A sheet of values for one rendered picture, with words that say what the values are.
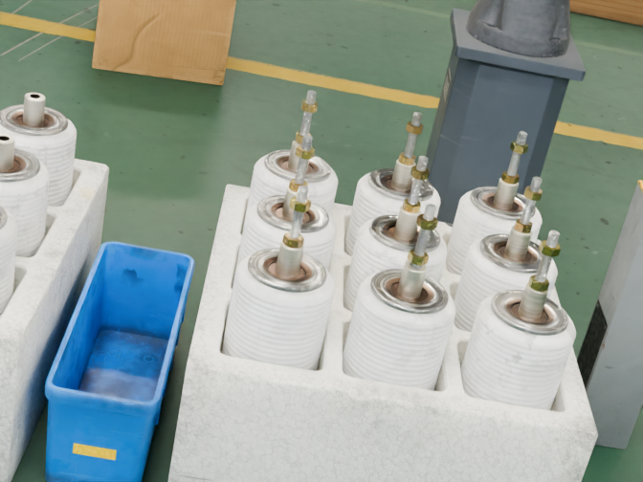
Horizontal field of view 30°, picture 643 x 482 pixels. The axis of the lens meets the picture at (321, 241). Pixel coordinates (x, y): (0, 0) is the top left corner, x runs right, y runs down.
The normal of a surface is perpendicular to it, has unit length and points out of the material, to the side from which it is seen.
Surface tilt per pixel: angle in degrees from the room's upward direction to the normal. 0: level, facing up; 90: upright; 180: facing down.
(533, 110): 90
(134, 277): 88
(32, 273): 0
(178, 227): 0
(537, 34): 73
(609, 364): 90
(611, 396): 90
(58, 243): 0
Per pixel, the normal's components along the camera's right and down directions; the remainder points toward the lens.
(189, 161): 0.18, -0.87
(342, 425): -0.03, 0.47
